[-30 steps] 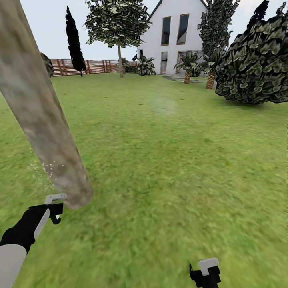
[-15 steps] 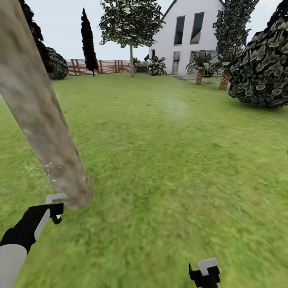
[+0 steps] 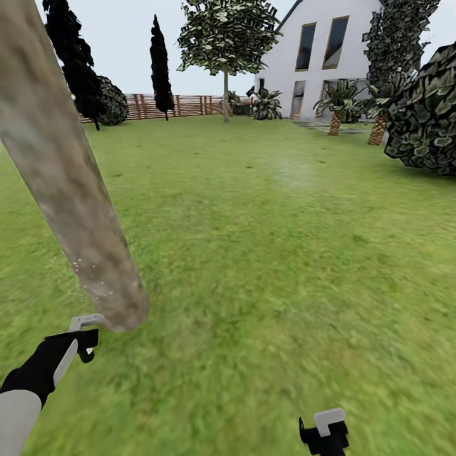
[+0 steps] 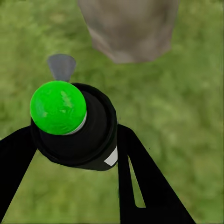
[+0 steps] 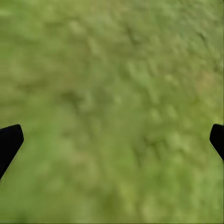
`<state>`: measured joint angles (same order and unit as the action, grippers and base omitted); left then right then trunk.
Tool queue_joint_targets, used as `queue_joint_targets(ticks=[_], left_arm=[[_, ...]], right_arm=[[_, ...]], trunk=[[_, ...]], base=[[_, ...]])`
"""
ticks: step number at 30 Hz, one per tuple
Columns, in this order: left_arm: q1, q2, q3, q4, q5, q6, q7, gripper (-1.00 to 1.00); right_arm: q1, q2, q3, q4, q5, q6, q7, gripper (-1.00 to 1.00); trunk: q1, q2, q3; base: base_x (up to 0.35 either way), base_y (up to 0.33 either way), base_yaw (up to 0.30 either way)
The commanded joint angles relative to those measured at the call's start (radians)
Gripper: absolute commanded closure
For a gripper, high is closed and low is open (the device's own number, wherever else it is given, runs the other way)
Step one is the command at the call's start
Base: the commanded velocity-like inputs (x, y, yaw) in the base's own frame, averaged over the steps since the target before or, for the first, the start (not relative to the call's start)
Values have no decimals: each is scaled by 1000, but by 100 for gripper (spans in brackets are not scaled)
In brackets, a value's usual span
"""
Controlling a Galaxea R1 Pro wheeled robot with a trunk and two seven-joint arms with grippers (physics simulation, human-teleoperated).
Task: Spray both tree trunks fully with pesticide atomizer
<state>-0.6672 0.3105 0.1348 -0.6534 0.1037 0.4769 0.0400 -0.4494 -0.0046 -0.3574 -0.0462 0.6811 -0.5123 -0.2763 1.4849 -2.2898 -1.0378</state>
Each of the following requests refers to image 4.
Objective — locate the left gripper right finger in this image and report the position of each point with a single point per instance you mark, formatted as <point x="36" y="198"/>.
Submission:
<point x="162" y="204"/>

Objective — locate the tree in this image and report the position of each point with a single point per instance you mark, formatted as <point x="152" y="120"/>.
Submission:
<point x="130" y="31"/>

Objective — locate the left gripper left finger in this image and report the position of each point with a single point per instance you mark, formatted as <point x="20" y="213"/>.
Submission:
<point x="16" y="152"/>

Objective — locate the pesticide atomizer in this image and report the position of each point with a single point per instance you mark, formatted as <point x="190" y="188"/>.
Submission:
<point x="74" y="125"/>

